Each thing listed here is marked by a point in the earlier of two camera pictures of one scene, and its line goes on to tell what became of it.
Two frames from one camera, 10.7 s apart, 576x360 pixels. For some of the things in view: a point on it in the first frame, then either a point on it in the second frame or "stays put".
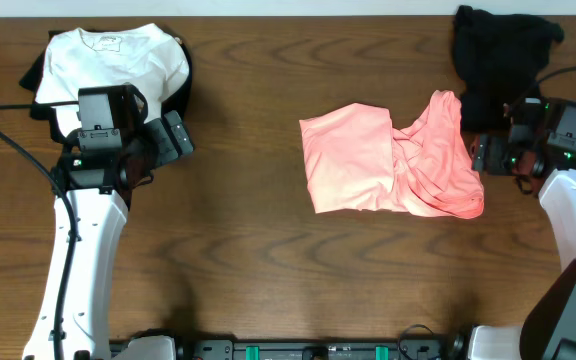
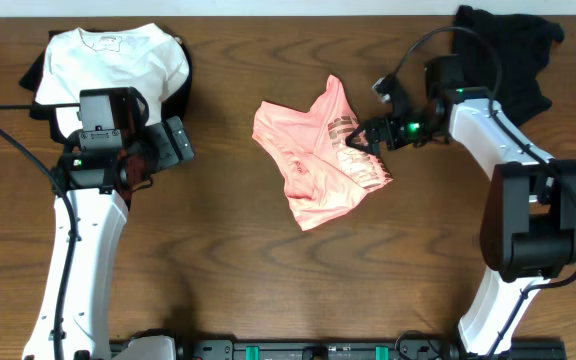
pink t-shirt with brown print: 357,161 → 320,171
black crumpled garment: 499,59 stays put
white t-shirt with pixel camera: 146,56 stays put
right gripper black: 491,148 → 387,122
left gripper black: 166,150 stays put
